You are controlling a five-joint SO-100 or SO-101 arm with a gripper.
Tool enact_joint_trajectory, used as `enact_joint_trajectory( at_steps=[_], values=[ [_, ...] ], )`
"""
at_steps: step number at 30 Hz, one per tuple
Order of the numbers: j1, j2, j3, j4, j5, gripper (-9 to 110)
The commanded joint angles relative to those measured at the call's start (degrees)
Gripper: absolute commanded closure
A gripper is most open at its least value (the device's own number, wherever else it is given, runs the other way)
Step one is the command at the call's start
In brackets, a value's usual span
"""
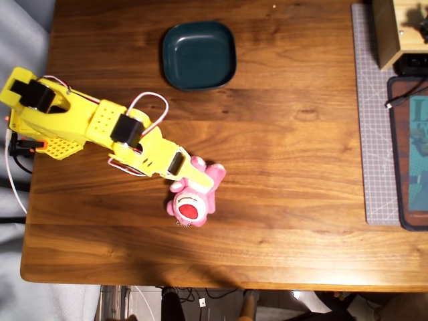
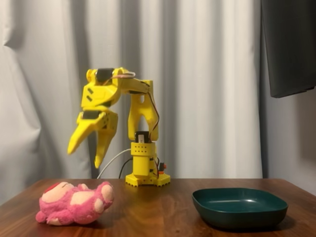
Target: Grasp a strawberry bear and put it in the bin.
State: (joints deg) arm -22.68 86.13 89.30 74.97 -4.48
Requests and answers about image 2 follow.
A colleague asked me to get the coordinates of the black power cable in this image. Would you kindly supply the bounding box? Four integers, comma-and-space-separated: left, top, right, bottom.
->
118, 158, 134, 180

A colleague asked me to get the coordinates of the grey curtain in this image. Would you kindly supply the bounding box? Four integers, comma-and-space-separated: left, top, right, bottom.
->
0, 0, 316, 205

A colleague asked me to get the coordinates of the white power cable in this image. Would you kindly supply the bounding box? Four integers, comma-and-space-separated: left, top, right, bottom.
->
96, 148, 132, 180

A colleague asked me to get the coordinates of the yellow gripper body with servo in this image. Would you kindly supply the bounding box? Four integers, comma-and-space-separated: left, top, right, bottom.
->
76, 108, 119, 132

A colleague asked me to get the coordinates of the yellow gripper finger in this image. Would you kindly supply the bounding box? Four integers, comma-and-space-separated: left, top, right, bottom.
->
94, 129, 117, 169
67, 119, 102, 156

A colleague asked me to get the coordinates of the black monitor corner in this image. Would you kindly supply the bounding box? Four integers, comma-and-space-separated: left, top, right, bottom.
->
260, 0, 316, 99

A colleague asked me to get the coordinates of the dark green square bin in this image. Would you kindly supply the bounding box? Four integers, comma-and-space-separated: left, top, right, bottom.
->
192, 187, 289, 229

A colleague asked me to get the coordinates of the pink strawberry bear plush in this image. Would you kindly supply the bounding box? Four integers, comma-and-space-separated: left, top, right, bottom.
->
35, 181, 115, 227

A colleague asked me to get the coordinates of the red white servo wire loop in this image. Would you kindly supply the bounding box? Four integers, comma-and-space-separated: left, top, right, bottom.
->
110, 70, 136, 80

